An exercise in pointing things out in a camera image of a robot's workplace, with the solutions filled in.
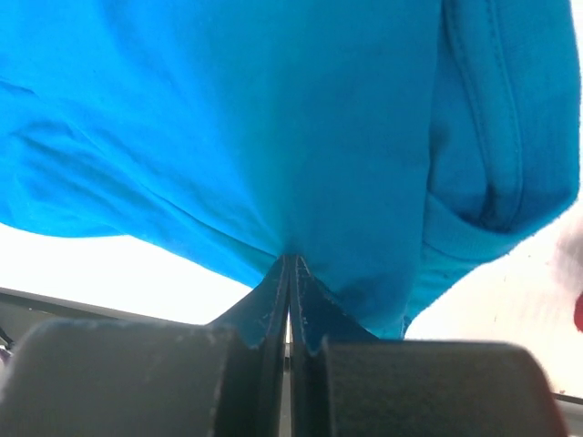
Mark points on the aluminium table edge rail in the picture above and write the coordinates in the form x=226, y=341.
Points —
x=44, y=307

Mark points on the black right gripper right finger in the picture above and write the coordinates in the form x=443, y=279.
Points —
x=347, y=382

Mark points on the blue t-shirt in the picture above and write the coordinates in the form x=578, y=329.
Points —
x=394, y=145

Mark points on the red t-shirt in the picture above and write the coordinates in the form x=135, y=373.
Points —
x=578, y=313

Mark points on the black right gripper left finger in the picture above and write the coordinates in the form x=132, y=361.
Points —
x=72, y=377

